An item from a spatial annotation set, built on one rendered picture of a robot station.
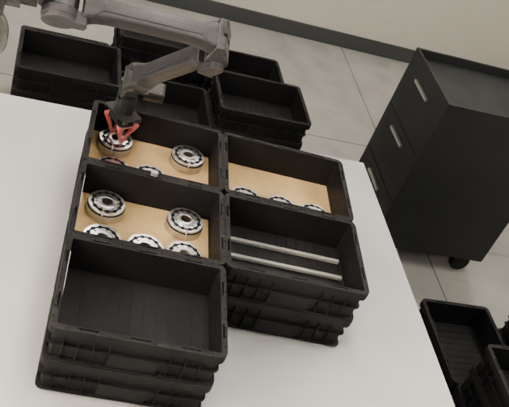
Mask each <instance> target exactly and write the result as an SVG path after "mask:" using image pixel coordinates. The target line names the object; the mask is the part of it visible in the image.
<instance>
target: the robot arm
mask: <svg viewBox="0 0 509 407"><path fill-rule="evenodd" d="M37 3H38V4H39V5H40V6H41V11H40V14H41V16H40V20H41V21H42V22H43V23H45V24H47V25H49V26H51V27H56V28H60V29H71V28H73V29H77V30H80V31H85V30H86V26H87V25H90V24H98V25H105V26H110V27H117V28H120V29H124V30H127V31H134V32H137V33H141V34H145V35H148V36H154V37H158V38H162V39H165V40H172V41H175V42H179V43H183V44H188V45H191V46H189V47H187V48H184V49H181V50H179V51H177V52H173V53H171V54H169V55H166V56H164V57H161V58H158V59H157V60H154V61H151V62H148V63H139V62H131V64H130V65H126V67H125V73H124V76H123V77H122V78H121V81H120V87H119V90H118V94H117V97H116V100H115V101H110V102H106V104H105V107H108V108H109V110H105V111H104V115H105V117H106V120H107V124H108V127H109V130H110V133H112V132H115V131H116V129H117V133H118V140H119V143H123V142H124V141H125V140H126V139H127V138H128V136H129V135H130V134H131V133H132V132H134V131H135V130H136V129H137V128H139V124H138V123H140V122H141V117H140V116H139V115H138V114H137V113H136V112H135V111H134V109H135V106H136V102H137V97H138V95H140V96H141V100H145V101H149V102H153V103H162V102H163V99H164V97H165V92H166V84H163V83H161V82H165V81H168V80H171V79H173V78H176V77H179V76H182V75H184V74H187V73H190V72H193V71H196V70H197V73H200V74H202V75H204V76H207V77H211V76H214V75H217V74H219V73H223V68H225V67H227V65H228V63H229V45H230V39H231V35H232V34H231V28H230V23H229V20H228V19H223V18H220V19H219V20H218V21H217V22H216V21H199V20H194V19H189V18H185V17H181V16H177V15H172V14H168V13H165V12H161V11H158V10H152V9H149V8H145V7H142V6H135V5H132V4H128V3H125V2H119V1H116V0H83V5H82V11H79V10H78V9H79V4H80V0H0V16H1V17H2V14H3V10H4V6H5V5H8V6H14V7H18V8H20V4H24V5H27V6H34V7H37ZM111 118H112V119H113V120H114V122H115V125H114V128H112V124H111ZM128 128H129V130H128V131H127V132H126V134H125V135H124V137H123V138H122V135H123V131H124V130H125V129H128Z"/></svg>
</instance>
